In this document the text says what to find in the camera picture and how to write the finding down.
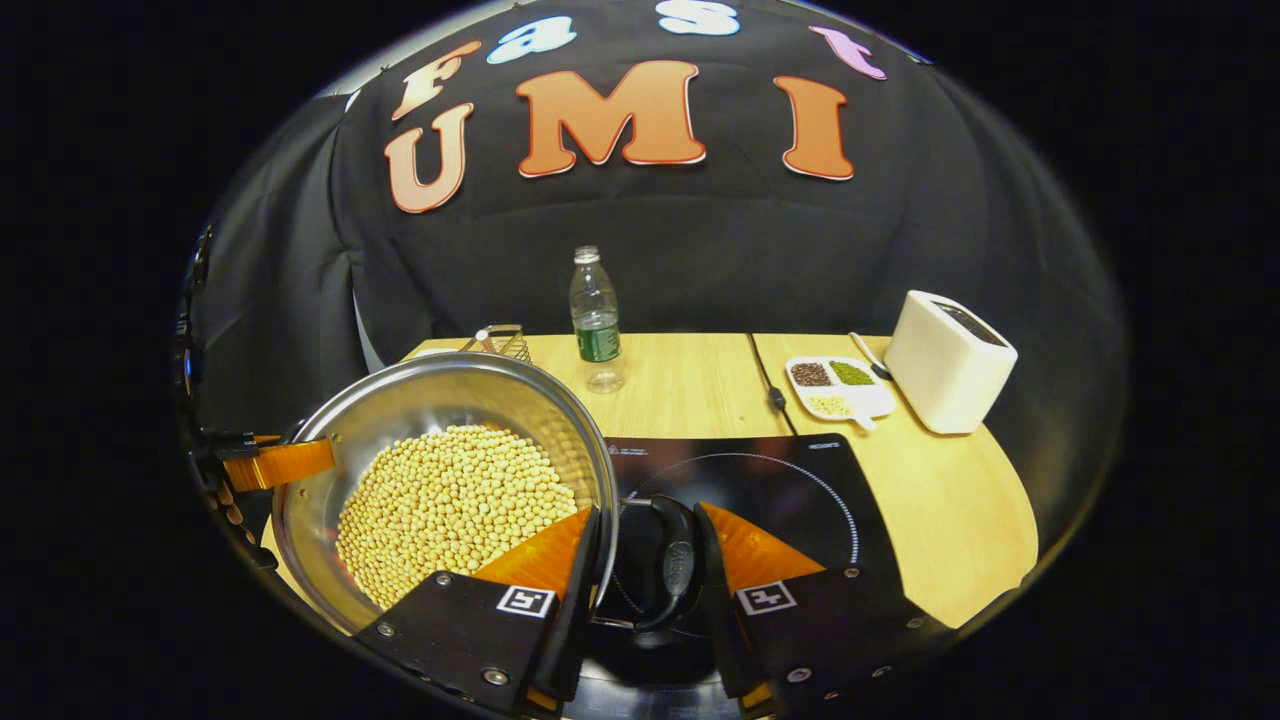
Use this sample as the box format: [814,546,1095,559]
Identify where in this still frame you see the black power cable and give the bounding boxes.
[748,333,796,436]

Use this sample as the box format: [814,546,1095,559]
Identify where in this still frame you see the wire mesh utensil holder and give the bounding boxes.
[458,323,533,366]

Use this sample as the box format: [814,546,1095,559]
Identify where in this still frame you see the white divided grain dish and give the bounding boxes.
[784,355,897,431]

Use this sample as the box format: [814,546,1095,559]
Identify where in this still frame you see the white spoon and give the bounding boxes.
[848,331,894,382]

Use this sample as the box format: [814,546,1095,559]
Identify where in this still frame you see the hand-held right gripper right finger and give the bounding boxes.
[692,500,951,719]

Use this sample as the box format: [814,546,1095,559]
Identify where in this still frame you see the black backdrop cloth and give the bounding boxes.
[180,0,1129,541]

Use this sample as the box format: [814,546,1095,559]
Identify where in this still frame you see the white toaster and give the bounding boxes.
[884,290,1019,435]

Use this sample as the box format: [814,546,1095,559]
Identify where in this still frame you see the stainless steel pot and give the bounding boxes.
[270,350,706,641]

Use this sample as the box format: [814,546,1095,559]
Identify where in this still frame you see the black induction cooktop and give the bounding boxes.
[570,432,906,719]

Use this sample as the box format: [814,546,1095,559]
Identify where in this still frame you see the clear plastic water bottle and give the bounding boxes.
[569,245,626,394]

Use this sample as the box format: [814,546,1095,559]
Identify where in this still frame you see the pile of yellow soybeans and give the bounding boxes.
[336,424,579,611]

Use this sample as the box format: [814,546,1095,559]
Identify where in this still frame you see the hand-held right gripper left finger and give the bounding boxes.
[352,503,604,716]

